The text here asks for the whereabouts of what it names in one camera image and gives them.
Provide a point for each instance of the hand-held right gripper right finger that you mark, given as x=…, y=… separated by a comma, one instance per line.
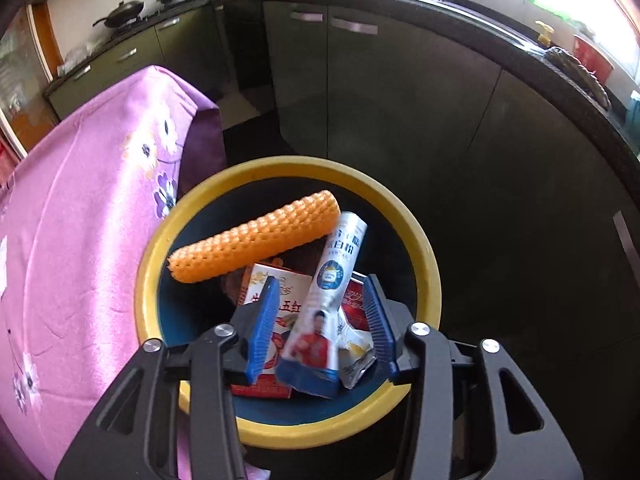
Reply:
x=377, y=320

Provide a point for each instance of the black countertop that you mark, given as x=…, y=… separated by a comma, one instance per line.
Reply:
x=480, y=30

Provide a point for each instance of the woven basket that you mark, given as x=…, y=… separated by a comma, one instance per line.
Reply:
x=575, y=72

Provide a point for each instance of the orange and white door frame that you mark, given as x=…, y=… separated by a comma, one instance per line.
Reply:
x=45, y=40

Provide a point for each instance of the yellow-rimmed bin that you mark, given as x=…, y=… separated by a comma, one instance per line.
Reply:
x=300, y=164

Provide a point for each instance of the orange foam net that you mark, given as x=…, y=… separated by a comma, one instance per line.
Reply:
x=250, y=240

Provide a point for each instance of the red and white carton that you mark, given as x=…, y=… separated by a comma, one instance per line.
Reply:
x=290, y=305

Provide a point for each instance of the green door cabinet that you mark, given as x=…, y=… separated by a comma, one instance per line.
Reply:
x=400, y=100

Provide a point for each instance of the black wok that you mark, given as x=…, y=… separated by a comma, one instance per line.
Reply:
x=122, y=12

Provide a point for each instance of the pink floral tablecloth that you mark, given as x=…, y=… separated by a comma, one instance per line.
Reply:
x=75, y=235

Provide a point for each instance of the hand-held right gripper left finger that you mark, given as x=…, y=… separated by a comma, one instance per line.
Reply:
x=262, y=330

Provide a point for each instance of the yellow tap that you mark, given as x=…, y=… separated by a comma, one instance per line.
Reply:
x=544, y=32

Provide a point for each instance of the white and blue tube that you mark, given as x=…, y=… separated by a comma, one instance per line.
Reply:
x=330, y=280

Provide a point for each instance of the green drawer cabinet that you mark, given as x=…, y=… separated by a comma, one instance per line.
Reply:
x=135, y=55

